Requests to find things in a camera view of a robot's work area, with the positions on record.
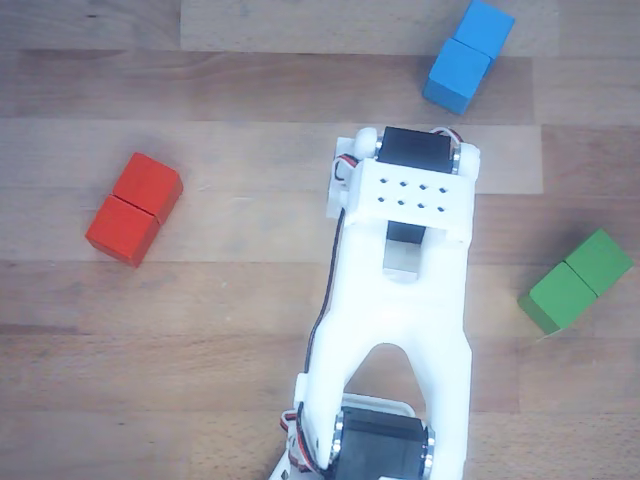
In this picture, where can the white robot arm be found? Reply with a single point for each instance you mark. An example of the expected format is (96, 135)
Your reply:
(400, 310)

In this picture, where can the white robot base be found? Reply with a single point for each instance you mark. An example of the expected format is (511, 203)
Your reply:
(282, 472)

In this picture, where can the long blue block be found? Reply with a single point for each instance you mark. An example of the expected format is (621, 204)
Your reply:
(462, 70)

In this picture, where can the long red block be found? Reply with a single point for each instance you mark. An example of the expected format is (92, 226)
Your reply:
(132, 212)

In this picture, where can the long green block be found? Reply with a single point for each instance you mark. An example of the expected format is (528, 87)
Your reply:
(575, 285)

